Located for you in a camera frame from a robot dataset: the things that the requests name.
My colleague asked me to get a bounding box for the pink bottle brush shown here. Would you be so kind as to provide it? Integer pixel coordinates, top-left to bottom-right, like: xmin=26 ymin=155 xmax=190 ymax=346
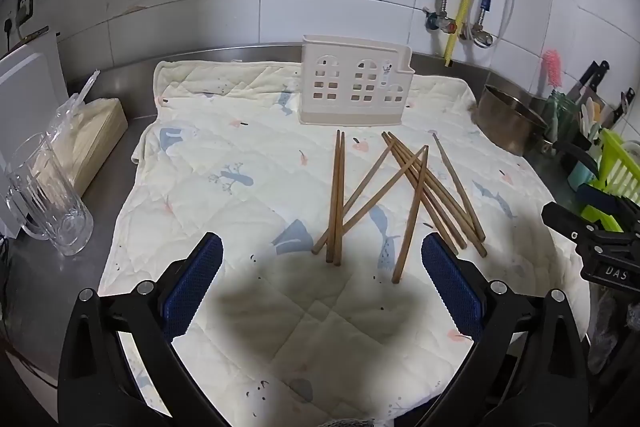
xmin=542 ymin=49 xmax=564 ymax=94

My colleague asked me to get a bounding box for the cream quilted printed mat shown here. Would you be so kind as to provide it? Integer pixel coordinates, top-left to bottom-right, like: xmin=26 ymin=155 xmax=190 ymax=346
xmin=97 ymin=57 xmax=592 ymax=419

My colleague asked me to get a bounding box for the stainless steel pot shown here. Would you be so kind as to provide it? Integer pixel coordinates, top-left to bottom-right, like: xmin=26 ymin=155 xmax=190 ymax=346
xmin=474 ymin=83 xmax=551 ymax=158

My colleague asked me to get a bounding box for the metal water valve red handle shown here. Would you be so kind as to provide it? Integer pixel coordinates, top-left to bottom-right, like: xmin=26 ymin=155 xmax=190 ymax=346
xmin=424 ymin=6 xmax=458 ymax=35

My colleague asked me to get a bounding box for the green glass jar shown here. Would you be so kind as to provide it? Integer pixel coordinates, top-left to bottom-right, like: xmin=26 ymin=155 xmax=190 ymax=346
xmin=542 ymin=89 xmax=581 ymax=142

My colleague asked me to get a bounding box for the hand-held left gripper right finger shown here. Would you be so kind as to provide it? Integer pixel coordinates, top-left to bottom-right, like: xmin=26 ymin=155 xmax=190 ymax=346
xmin=415 ymin=231 xmax=589 ymax=427

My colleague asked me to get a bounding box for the cream plastic chopstick holder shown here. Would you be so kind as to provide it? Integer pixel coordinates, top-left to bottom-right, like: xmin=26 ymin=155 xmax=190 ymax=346
xmin=300 ymin=34 xmax=414 ymax=128

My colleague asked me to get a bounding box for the beige tissue pack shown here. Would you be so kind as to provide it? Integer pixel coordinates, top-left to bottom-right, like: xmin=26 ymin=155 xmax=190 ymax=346
xmin=47 ymin=97 xmax=129 ymax=196

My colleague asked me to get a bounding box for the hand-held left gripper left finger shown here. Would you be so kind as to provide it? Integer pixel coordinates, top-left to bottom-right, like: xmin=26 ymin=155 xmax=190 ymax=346
xmin=57 ymin=231 xmax=225 ymax=427

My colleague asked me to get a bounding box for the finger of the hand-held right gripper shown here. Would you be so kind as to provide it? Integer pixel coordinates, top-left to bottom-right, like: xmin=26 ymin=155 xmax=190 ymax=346
xmin=541 ymin=201 xmax=601 ymax=242
xmin=574 ymin=183 xmax=632 ymax=217

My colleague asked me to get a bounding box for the black handled kitchen knife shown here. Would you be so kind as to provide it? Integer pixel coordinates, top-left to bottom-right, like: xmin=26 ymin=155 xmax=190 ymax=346
xmin=567 ymin=60 xmax=611 ymax=104
xmin=602 ymin=89 xmax=637 ymax=128

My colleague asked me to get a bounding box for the teal cup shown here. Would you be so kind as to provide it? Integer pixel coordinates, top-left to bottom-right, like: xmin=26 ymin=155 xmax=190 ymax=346
xmin=567 ymin=159 xmax=600 ymax=188

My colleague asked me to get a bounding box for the clear plastic bag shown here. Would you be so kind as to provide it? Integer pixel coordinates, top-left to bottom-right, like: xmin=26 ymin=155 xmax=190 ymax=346
xmin=49 ymin=68 xmax=101 ymax=142

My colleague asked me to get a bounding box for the green plastic rack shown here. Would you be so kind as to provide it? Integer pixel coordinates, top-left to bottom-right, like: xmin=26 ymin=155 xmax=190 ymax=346
xmin=580 ymin=127 xmax=640 ymax=232

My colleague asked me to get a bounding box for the white plastic spoon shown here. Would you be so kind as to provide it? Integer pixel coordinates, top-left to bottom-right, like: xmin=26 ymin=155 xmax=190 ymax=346
xmin=580 ymin=99 xmax=603 ymax=138

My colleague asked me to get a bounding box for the clear glass pitcher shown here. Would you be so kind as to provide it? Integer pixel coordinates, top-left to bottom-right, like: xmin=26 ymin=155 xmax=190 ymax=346
xmin=5 ymin=132 xmax=95 ymax=257

